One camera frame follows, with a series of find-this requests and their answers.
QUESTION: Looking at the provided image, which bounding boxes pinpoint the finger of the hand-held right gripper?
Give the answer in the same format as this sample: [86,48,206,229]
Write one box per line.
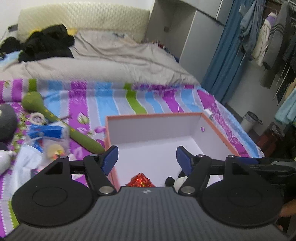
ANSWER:
[235,158,266,165]

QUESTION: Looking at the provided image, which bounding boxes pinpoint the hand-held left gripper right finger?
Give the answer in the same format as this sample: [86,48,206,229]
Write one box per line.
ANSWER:
[176,146,255,195]

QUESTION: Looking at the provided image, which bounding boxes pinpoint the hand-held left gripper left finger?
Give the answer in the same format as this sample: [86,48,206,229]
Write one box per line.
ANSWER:
[44,146,119,196]

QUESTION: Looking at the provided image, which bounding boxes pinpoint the orange cardboard box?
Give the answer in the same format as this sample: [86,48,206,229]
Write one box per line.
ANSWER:
[105,112,242,188]

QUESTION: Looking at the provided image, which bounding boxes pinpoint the person's right forearm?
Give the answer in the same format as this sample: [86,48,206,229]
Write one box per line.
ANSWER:
[279,200,296,218]

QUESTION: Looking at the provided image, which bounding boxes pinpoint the small panda plush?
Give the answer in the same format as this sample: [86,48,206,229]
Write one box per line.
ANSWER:
[165,170,189,193]

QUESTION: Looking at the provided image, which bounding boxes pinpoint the dark brown bag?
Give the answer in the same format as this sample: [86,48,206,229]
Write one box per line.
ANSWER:
[259,122,285,158]

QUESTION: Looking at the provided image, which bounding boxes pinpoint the shiny red foil packet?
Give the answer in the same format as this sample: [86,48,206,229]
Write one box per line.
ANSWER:
[126,173,156,188]

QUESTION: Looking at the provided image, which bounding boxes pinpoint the white trash bin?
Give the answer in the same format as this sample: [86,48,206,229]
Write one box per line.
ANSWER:
[240,111,263,133]

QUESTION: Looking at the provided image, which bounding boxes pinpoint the small yellow toy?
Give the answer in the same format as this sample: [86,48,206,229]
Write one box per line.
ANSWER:
[47,144,65,160]

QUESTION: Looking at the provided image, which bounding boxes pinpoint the hanging light blue cloth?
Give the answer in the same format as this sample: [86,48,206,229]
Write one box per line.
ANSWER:
[274,87,296,127]

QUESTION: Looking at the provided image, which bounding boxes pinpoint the striped floral bed sheet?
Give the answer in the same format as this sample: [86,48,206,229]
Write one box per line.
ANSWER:
[0,77,264,234]

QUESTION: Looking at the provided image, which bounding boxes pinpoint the blue tissue pack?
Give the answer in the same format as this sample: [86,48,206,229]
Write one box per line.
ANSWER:
[29,123,70,141]

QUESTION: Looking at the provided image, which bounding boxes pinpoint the clear plastic bag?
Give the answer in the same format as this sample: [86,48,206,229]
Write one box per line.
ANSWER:
[11,137,70,197]

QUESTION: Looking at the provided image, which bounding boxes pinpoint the green plush stick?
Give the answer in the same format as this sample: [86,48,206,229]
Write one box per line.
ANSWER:
[22,91,105,154]

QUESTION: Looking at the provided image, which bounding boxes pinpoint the grey quilt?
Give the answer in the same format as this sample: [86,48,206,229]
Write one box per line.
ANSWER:
[0,29,200,85]

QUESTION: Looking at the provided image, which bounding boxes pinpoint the blue curtain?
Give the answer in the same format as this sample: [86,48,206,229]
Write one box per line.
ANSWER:
[201,0,257,105]

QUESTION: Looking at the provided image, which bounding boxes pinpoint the white bottle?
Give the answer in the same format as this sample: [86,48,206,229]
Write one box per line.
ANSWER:
[0,149,12,175]

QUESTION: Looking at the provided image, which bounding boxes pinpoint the grey penguin plush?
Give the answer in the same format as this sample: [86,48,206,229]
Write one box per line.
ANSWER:
[0,103,18,142]

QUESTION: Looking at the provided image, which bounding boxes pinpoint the hanging white jacket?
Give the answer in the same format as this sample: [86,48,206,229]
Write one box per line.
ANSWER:
[252,13,277,66]

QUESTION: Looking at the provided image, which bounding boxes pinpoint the hanging grey striped sweater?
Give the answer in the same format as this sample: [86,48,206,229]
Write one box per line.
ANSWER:
[262,2,294,70]

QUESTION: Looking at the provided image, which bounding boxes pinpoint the grey cabinet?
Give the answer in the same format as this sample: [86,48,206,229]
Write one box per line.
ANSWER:
[144,0,236,81]

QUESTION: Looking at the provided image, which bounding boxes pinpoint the black clothes pile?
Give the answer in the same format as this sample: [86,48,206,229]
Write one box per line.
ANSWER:
[18,24,75,63]

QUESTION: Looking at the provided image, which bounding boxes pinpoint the hanging denim jacket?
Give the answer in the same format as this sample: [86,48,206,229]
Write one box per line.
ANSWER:
[238,0,266,55]

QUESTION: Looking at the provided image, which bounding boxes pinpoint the light blue pillow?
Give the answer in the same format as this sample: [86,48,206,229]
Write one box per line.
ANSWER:
[0,51,20,67]

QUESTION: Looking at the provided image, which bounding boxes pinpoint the cream padded headboard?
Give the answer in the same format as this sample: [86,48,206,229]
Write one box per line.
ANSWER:
[17,2,151,43]

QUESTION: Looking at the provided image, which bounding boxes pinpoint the small black cloth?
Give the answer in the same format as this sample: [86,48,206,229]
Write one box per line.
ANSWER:
[0,37,21,54]

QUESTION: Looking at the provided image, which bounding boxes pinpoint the round white keychain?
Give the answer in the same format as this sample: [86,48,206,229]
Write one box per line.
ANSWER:
[30,112,45,124]

